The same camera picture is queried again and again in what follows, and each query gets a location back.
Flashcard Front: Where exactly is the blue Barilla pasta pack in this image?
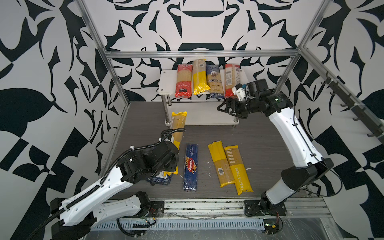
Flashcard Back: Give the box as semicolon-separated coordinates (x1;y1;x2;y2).
147;172;172;186

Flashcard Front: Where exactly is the red ended spaghetti pack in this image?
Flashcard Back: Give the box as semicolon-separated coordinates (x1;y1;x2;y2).
225;64;241;98

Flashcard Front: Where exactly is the dark blue pasta pack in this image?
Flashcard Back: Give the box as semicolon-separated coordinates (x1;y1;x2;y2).
183;144;199;192

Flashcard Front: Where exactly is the yellow spaghetti pack underneath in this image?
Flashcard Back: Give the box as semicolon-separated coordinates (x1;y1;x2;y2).
163;110;188;177

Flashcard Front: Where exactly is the blue yellow spaghetti pack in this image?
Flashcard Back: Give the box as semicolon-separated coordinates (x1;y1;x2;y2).
206;65;225;99

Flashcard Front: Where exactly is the yellow brown spaghetti pack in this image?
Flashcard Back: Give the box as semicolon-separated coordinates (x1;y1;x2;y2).
193;59;211;95

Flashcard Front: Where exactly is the small clear spaghetti pack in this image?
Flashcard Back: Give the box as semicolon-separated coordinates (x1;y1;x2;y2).
208;141;235;188

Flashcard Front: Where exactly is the red yellow spaghetti pack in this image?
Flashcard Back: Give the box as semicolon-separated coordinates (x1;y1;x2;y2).
175;65;193;99

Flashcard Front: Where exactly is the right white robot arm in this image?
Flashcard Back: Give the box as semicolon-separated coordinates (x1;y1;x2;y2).
217;79;334;215

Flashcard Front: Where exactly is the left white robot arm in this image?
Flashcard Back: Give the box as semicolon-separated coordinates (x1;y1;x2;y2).
50;141;180;240

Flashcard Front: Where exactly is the white two-tier metal shelf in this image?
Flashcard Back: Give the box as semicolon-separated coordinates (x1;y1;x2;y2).
158;70;240;126

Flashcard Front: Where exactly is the yellow Pastatime spaghetti pack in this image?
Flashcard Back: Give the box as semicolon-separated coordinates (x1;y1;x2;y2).
224;145;254;195

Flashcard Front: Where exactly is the black corrugated cable conduit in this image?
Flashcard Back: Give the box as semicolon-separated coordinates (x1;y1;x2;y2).
25;127;186;240

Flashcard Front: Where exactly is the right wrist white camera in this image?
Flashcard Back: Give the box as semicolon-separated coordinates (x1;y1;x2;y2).
232;84;247;102

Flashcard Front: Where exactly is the aluminium frame of enclosure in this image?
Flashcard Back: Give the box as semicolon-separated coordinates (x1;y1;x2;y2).
74;0;384;145

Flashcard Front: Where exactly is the white slotted cable duct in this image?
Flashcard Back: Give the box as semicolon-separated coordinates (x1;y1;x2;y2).
89;218;266;231

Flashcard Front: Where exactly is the black wall hook rail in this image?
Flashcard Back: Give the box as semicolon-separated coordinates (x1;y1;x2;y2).
322;71;384;145

